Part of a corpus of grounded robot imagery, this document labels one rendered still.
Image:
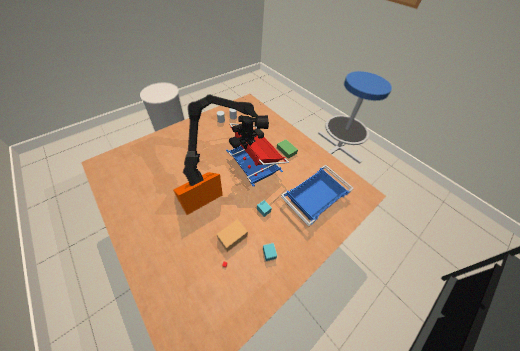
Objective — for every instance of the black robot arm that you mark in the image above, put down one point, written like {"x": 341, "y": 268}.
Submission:
{"x": 194, "y": 112}

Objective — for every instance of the blue plastic tray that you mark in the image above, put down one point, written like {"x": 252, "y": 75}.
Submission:
{"x": 244, "y": 165}

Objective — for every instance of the green rectangular block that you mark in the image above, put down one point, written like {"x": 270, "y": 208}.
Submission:
{"x": 286, "y": 148}

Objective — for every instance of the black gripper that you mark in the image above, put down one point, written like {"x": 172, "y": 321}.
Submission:
{"x": 247, "y": 137}

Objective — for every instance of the small teal block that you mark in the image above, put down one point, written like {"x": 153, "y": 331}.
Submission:
{"x": 269, "y": 252}
{"x": 264, "y": 208}

